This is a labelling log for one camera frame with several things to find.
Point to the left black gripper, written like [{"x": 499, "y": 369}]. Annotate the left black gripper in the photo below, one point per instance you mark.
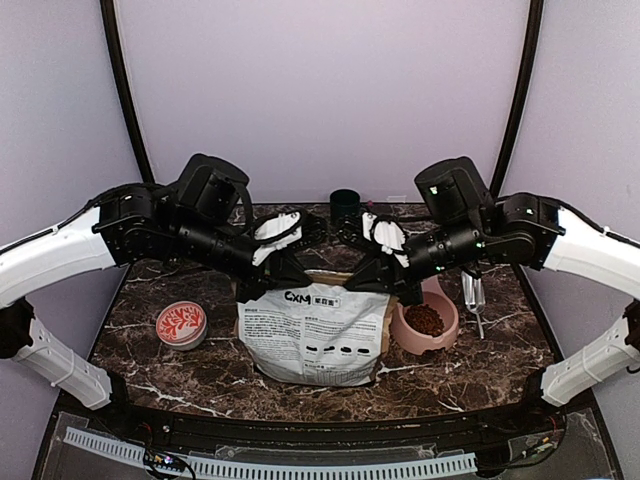
[{"x": 280, "y": 266}]

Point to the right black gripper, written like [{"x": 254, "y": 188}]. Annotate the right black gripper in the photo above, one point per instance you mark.
[{"x": 381, "y": 270}]

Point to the pink double pet bowl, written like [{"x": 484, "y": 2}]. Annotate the pink double pet bowl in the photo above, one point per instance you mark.
[{"x": 416, "y": 343}]

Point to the pet food bag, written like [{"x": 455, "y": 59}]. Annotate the pet food bag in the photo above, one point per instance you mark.
[{"x": 319, "y": 335}]

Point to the metal scoop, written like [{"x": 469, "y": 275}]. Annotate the metal scoop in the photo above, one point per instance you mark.
[{"x": 474, "y": 297}]

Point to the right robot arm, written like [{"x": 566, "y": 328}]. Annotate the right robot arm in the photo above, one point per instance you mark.
[{"x": 525, "y": 229}]

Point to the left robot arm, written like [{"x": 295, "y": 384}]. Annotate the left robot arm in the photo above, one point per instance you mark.
[{"x": 205, "y": 216}]

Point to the black mug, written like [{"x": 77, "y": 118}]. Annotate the black mug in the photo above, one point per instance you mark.
[{"x": 345, "y": 203}]

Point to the red patterned round tin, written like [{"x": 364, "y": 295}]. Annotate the red patterned round tin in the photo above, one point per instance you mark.
[{"x": 182, "y": 325}]

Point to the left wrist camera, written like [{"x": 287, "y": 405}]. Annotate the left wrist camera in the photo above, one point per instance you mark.
[{"x": 296, "y": 230}]

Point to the white slotted cable duct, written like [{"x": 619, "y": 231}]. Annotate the white slotted cable duct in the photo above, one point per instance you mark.
[{"x": 270, "y": 464}]

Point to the right black frame post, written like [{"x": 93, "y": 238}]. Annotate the right black frame post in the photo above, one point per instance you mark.
[{"x": 520, "y": 94}]

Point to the black frame post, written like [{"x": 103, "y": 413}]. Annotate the black frame post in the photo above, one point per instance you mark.
[
  {"x": 520, "y": 94},
  {"x": 121, "y": 80}
]

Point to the left black frame post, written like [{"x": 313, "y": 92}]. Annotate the left black frame post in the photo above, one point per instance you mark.
[{"x": 121, "y": 80}]

